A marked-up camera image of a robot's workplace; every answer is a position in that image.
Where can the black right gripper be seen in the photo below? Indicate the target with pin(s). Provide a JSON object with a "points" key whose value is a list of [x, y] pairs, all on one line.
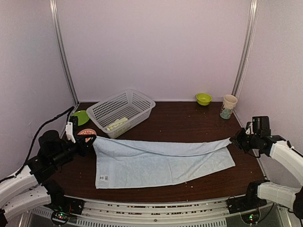
{"points": [[236, 138]]}

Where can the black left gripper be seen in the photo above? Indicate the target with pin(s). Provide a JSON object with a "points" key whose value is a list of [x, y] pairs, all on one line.
{"points": [[83, 147]]}

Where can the light blue towel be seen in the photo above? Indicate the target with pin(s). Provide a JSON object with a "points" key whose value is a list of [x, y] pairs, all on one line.
{"points": [[123, 164]]}

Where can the green patterned white towel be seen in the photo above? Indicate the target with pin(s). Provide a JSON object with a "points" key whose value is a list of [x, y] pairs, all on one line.
{"points": [[116, 123]]}

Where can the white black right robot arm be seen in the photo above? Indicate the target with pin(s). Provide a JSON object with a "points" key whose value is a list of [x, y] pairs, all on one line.
{"points": [[281, 151]]}

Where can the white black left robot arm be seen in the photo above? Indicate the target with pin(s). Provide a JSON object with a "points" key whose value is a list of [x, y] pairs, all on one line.
{"points": [[32, 186]]}

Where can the red patterned bowl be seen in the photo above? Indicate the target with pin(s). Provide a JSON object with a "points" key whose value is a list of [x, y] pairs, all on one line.
{"points": [[86, 132]]}

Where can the green plate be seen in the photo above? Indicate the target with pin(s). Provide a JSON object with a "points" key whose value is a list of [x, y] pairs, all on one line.
{"points": [[82, 116]]}

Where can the floral ceramic cup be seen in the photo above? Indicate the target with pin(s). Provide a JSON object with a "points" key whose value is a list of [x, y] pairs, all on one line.
{"points": [[228, 106]]}

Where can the white perforated plastic basket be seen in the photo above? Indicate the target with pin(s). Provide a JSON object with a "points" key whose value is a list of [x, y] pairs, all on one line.
{"points": [[131, 104]]}

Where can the small green bowl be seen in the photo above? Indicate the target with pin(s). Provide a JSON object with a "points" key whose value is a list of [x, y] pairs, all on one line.
{"points": [[203, 99]]}

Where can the left circuit board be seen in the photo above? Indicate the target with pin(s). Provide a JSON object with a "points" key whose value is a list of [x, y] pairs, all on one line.
{"points": [[59, 218]]}

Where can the circuit board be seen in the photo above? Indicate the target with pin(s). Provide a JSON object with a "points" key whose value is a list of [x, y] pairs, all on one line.
{"points": [[59, 218], [250, 218]]}

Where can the right circuit board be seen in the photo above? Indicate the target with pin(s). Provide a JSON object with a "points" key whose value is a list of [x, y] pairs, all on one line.
{"points": [[250, 218]]}

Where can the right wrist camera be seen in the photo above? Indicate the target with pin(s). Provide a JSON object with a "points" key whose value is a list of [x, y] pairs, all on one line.
{"points": [[259, 125]]}

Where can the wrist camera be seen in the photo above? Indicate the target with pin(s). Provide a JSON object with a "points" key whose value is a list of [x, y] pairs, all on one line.
{"points": [[259, 125], [49, 142]]}

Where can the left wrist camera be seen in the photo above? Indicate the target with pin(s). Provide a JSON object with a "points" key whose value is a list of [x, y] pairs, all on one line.
{"points": [[49, 142]]}

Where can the right aluminium corner post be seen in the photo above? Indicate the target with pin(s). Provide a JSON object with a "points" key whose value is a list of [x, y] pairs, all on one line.
{"points": [[246, 48]]}

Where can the aluminium corner post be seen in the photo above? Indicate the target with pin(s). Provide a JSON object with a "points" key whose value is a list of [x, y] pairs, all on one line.
{"points": [[246, 48], [62, 52]]}

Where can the left aluminium corner post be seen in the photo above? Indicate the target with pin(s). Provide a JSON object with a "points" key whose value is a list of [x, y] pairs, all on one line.
{"points": [[62, 52]]}

